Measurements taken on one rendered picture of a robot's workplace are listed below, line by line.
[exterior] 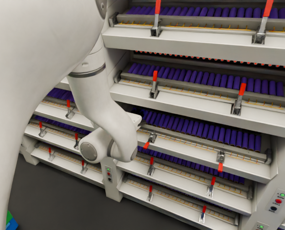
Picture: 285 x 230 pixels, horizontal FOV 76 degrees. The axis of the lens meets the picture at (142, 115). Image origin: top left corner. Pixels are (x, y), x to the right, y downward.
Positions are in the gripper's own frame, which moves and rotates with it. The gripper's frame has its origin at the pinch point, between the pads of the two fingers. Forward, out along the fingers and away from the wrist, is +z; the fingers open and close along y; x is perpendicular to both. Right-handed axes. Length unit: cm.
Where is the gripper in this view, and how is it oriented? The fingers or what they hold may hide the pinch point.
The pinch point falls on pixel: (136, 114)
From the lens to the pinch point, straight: 78.6
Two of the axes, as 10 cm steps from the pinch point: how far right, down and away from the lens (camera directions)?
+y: -9.1, -2.2, 3.5
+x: -0.7, 9.1, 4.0
